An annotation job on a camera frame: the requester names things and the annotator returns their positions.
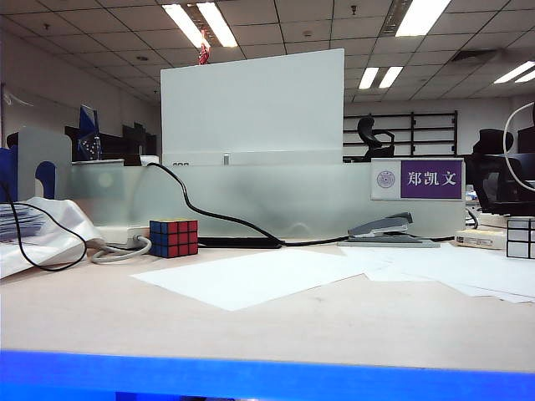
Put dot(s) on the white plastic bag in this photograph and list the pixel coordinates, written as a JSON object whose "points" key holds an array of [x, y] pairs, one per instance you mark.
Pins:
{"points": [[62, 225]]}

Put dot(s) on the purple and white name plate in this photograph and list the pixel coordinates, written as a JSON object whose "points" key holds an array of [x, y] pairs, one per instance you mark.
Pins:
{"points": [[430, 179]]}

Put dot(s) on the black shelving rack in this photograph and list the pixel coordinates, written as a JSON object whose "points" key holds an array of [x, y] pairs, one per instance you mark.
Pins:
{"points": [[413, 133]]}

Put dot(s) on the ceiling fluorescent light panel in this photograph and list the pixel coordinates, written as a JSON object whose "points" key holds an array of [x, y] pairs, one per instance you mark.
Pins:
{"points": [[184, 25], [368, 78], [390, 77], [422, 16], [217, 25], [514, 72], [526, 77]]}

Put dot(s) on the frosted glass desk partition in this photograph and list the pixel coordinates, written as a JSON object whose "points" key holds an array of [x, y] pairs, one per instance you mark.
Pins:
{"points": [[259, 196]]}

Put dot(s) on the white plug adapter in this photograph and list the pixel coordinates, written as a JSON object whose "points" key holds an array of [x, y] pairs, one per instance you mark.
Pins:
{"points": [[149, 160]]}

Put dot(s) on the blue file holder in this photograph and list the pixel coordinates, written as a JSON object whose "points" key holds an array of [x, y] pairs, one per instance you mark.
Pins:
{"points": [[7, 175]]}

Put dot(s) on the stack of white papers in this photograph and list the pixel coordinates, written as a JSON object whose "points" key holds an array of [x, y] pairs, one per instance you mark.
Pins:
{"points": [[29, 227]]}

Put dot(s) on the silver mirror cube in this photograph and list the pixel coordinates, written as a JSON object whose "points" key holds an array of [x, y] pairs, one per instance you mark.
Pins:
{"points": [[518, 238]]}

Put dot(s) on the white paper sheet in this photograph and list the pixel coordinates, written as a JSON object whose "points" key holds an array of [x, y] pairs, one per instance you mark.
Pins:
{"points": [[501, 294], [251, 280], [468, 267]]}

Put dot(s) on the black office chair with headrest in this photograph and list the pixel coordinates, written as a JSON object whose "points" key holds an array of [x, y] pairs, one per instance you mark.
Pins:
{"points": [[374, 142]]}

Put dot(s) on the red hanging ornament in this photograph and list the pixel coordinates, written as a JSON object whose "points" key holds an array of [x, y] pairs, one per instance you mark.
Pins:
{"points": [[203, 54]]}

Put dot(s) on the black mesh office chair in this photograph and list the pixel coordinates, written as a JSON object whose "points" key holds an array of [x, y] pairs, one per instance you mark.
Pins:
{"points": [[493, 179]]}

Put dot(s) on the large white board panel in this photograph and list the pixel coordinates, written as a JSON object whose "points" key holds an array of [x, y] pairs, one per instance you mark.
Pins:
{"points": [[251, 108]]}

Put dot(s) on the blue crystal trophy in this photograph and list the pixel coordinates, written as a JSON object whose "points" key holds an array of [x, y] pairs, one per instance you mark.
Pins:
{"points": [[88, 125]]}

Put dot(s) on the blue edge bar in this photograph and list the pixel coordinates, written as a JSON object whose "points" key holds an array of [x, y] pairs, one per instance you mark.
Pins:
{"points": [[267, 376]]}

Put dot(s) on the grey stapler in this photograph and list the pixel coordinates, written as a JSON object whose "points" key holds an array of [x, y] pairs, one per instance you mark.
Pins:
{"points": [[384, 225]]}

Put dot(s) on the grey metal bookend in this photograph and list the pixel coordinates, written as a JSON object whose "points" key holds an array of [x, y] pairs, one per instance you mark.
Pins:
{"points": [[46, 146]]}

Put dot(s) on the white power strip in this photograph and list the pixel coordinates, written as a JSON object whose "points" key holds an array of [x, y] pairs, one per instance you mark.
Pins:
{"points": [[121, 234]]}

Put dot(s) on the colourful Rubik's cube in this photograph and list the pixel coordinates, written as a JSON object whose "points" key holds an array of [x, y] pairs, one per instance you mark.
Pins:
{"points": [[173, 240]]}

